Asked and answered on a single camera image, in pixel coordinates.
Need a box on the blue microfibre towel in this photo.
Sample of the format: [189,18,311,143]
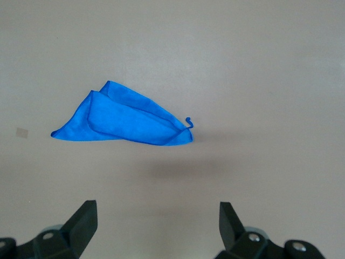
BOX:
[50,80,194,147]

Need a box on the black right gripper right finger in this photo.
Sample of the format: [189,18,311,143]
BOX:
[215,202,287,259]

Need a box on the small brown tape patch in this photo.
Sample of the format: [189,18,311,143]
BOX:
[15,127,29,140]

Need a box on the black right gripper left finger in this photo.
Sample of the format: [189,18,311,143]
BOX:
[16,200,98,259]

